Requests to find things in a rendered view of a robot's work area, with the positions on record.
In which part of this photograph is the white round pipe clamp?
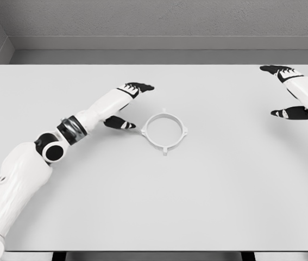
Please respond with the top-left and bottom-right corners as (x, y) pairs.
(140, 107), (190, 158)

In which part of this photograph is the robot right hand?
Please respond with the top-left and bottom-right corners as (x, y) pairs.
(259, 64), (308, 121)

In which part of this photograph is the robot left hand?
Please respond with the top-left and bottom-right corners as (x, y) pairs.
(94, 82), (155, 131)

